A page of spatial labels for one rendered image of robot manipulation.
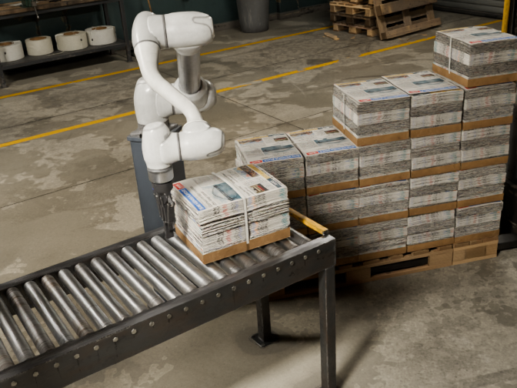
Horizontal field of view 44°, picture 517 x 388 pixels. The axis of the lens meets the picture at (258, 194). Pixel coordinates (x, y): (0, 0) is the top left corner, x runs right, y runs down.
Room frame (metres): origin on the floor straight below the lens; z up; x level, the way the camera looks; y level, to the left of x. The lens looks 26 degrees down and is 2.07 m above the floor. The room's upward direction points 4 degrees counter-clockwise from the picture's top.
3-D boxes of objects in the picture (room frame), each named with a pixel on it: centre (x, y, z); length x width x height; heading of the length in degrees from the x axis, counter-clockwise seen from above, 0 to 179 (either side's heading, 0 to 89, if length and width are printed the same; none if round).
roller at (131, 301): (1.98, 0.53, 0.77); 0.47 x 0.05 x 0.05; 33
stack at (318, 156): (3.22, -0.49, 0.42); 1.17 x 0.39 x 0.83; 102
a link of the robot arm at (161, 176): (2.11, 0.34, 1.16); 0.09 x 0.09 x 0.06
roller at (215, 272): (2.16, 0.26, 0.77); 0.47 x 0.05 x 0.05; 33
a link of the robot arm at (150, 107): (3.02, 0.48, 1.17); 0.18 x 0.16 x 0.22; 97
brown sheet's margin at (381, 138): (3.24, -0.62, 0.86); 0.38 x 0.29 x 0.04; 12
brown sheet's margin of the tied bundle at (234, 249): (2.21, 0.22, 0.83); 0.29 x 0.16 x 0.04; 26
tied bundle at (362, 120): (3.25, -0.62, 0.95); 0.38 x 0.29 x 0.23; 12
